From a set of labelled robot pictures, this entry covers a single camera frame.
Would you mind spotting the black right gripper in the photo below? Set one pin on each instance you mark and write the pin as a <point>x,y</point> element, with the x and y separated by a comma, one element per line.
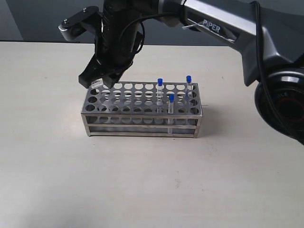
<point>119,36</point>

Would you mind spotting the blue-capped tube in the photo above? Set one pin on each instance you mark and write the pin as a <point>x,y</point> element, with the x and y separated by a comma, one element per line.
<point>159,95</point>
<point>96,84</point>
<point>171,108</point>
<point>189,86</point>

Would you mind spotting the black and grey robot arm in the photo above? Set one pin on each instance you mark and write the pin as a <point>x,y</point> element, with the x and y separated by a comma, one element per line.
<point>271,45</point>

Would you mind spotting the stainless steel test tube rack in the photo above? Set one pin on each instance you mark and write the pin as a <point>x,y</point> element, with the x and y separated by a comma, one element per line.
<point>130,109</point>

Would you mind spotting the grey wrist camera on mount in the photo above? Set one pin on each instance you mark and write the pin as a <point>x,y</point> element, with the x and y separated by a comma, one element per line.
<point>87,20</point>

